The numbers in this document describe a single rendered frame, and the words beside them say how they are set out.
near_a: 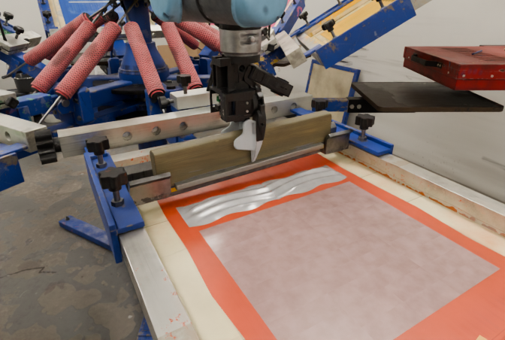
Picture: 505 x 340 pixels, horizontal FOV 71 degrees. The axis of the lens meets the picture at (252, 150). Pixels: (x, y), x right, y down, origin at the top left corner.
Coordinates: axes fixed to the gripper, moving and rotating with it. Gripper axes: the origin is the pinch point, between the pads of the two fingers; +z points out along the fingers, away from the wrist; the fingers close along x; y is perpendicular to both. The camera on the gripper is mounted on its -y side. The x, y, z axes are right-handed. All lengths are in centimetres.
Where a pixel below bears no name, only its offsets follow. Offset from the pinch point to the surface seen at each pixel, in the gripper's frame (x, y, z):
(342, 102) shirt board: -43, -68, 10
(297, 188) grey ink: 9.6, -5.2, 5.6
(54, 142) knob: -23.2, 35.1, -1.0
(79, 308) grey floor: -84, 42, 102
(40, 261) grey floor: -129, 57, 101
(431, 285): 39.0, -5.7, 6.2
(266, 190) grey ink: 7.1, 0.5, 5.7
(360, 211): 21.4, -10.6, 6.1
